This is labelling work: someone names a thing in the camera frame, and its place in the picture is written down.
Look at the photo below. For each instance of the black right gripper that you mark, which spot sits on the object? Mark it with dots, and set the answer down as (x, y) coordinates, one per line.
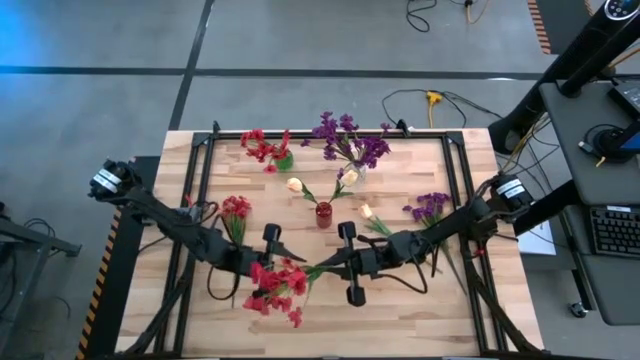
(367, 262)

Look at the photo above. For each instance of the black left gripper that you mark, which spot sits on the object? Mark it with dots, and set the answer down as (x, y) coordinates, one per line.
(245, 257)

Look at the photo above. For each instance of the red artificial flower bunch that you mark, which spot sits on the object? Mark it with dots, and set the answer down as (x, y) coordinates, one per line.
(277, 287)
(260, 147)
(235, 206)

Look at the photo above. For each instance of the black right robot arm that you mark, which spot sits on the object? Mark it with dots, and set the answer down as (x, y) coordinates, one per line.
(450, 225)

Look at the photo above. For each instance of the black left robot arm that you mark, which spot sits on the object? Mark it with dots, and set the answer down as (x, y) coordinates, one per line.
(170, 222)

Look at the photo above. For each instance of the red ribbed glass vase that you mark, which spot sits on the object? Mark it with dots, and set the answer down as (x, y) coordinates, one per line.
(324, 216)

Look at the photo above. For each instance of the green glass vase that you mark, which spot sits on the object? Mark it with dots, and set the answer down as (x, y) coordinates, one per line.
(285, 162)

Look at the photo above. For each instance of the clear ribbed glass vase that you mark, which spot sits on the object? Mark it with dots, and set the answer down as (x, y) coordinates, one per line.
(361, 170)

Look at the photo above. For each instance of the black hazard-striped floor mat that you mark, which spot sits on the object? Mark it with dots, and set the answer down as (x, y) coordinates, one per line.
(125, 280)

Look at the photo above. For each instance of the yellow power plug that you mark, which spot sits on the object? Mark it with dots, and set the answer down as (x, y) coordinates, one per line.
(434, 97)

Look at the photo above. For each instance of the white paper sheet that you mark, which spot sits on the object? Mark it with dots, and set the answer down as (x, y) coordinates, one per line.
(540, 242)

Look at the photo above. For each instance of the black caster wheel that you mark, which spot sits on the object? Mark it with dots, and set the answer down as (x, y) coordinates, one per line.
(579, 310)

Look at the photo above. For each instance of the grey side table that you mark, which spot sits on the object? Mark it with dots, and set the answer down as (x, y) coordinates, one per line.
(30, 237)

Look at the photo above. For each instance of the grey desk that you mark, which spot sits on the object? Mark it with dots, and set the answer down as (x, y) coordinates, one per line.
(575, 150)

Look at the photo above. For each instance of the black keyboard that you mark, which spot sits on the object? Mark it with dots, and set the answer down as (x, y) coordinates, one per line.
(617, 232)

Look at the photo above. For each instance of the black monitor stand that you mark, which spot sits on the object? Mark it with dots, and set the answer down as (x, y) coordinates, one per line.
(612, 142)

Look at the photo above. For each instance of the black tower fan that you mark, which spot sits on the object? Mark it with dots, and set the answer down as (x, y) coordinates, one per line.
(575, 57)

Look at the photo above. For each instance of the black pole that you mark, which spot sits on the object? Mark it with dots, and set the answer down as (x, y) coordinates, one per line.
(600, 70)

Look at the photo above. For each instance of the black aluminium table frame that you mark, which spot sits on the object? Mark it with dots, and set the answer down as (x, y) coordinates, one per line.
(325, 135)

